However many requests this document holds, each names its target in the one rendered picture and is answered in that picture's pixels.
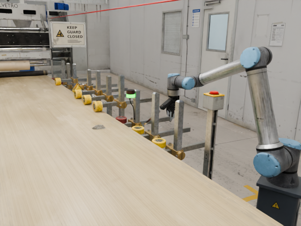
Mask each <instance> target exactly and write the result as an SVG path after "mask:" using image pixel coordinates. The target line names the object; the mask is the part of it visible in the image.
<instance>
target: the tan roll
mask: <svg viewBox="0 0 301 226"><path fill-rule="evenodd" d="M30 66H51V63H40V64H30V62H29V61H0V71H13V70H30Z"/></svg>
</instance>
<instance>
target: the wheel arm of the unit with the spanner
mask: <svg viewBox="0 0 301 226"><path fill-rule="evenodd" d="M147 120H148V119H146V120H140V122H141V124H144V123H145V122H146V121H147ZM166 121H170V117H169V116H166V117H159V122H166ZM147 124H151V121H149V122H148V123H147ZM124 125H126V126H127V127H132V123H131V122H127V123H125V124H124Z"/></svg>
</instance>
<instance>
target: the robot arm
mask: <svg viewBox="0 0 301 226"><path fill-rule="evenodd" d="M271 60H272V52H271V50H270V49H268V48H266V47H250V48H247V49H245V50H244V51H243V52H242V54H241V56H240V59H239V60H236V61H233V62H230V63H228V64H225V65H223V66H220V67H217V68H215V69H212V70H209V71H207V72H205V73H201V74H198V75H195V76H187V77H184V76H180V74H168V87H167V95H168V97H169V98H168V99H167V100H166V101H165V102H164V103H163V104H162V105H161V106H160V109H162V110H165V109H166V112H167V116H169V117H170V122H171V121H172V119H174V118H175V112H174V110H175V101H177V100H179V97H180V96H179V88H182V89H185V90H191V89H192V88H195V87H202V86H204V85H206V84H208V83H211V82H214V81H217V80H220V79H223V78H226V77H229V76H232V75H235V74H238V73H241V72H244V71H246V73H247V79H248V84H249V91H250V97H251V102H252V107H253V113H254V120H255V125H256V131H257V136H258V145H257V146H256V151H257V154H256V155H255V157H254V160H253V164H254V168H255V169H256V171H257V172H258V173H259V174H260V175H262V176H264V177H266V179H267V181H268V182H269V183H271V184H273V185H275V186H278V187H282V188H296V187H298V186H299V178H298V174H297V170H298V165H299V159H300V154H301V144H300V143H299V142H297V141H295V140H292V139H287V138H279V137H278V132H277V126H276V121H275V114H274V109H273V103H272V98H271V91H270V85H269V80H268V74H267V65H268V64H270V62H271Z"/></svg>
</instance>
